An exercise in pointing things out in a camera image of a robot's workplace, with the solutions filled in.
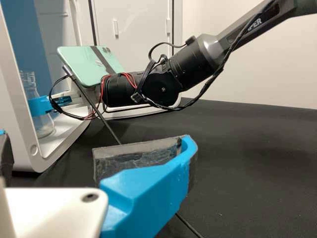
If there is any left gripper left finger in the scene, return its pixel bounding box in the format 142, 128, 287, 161
0, 128, 15, 187

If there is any right wrist camera phone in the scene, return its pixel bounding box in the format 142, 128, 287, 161
56, 45, 125, 88

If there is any white incubator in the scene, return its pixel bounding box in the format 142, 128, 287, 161
0, 0, 91, 174

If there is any clear flask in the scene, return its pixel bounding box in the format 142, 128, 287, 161
19, 70, 55, 139

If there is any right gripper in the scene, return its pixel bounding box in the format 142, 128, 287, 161
28, 86, 104, 117

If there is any white cabinet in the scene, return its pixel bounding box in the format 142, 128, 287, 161
81, 0, 184, 75

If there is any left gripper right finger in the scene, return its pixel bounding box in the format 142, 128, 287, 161
92, 134, 199, 238

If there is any black cable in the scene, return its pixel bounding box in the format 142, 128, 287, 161
61, 64, 205, 238

